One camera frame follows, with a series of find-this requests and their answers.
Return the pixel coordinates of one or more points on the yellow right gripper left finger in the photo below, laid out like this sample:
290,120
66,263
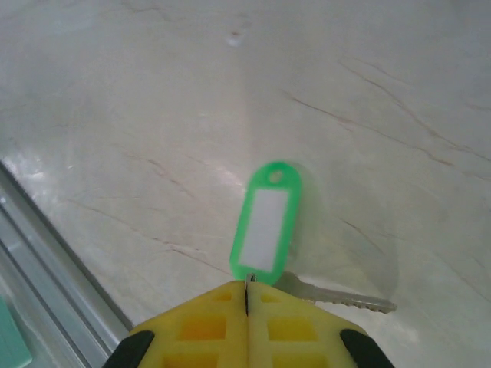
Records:
230,329

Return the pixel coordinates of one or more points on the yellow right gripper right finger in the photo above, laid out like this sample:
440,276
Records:
259,329

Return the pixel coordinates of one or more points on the silver metal key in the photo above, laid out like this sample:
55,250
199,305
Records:
337,299

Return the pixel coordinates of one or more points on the green plastic key tag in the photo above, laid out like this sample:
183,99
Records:
245,214

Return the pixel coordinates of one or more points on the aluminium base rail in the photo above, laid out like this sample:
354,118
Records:
50,260

